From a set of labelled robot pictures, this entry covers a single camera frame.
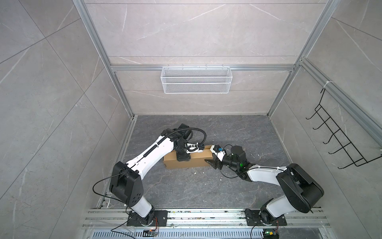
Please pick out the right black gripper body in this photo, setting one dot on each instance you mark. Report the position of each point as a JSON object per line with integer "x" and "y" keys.
{"x": 227, "y": 161}

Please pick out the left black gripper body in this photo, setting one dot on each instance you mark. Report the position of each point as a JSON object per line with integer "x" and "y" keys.
{"x": 182, "y": 155}

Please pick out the brown cardboard box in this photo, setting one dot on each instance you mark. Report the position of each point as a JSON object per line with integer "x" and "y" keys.
{"x": 197, "y": 159}

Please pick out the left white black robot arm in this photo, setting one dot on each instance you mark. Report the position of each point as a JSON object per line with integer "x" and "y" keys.
{"x": 126, "y": 182}

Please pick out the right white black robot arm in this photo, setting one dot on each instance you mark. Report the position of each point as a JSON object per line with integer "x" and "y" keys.
{"x": 300, "y": 191}

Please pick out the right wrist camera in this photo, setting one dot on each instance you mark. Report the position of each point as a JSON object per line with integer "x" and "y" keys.
{"x": 218, "y": 151}

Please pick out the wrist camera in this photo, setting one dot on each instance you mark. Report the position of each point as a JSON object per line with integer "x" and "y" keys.
{"x": 218, "y": 151}
{"x": 195, "y": 148}

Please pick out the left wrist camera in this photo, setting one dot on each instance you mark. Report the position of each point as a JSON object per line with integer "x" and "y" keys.
{"x": 195, "y": 148}

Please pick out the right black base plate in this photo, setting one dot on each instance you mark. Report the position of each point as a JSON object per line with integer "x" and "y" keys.
{"x": 252, "y": 219}

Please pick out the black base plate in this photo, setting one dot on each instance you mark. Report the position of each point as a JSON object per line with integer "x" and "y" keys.
{"x": 252, "y": 219}
{"x": 154, "y": 218}

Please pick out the white wire mesh basket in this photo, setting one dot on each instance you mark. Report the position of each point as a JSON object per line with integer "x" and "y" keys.
{"x": 196, "y": 80}

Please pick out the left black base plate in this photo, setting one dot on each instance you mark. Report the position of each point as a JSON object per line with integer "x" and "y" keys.
{"x": 154, "y": 218}

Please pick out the aluminium mounting rail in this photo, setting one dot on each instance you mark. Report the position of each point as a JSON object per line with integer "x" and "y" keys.
{"x": 108, "y": 218}

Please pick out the white cable duct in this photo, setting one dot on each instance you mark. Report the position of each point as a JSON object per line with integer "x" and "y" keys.
{"x": 181, "y": 234}

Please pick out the black wire hook rack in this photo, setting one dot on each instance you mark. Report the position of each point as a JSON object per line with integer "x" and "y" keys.
{"x": 346, "y": 145}

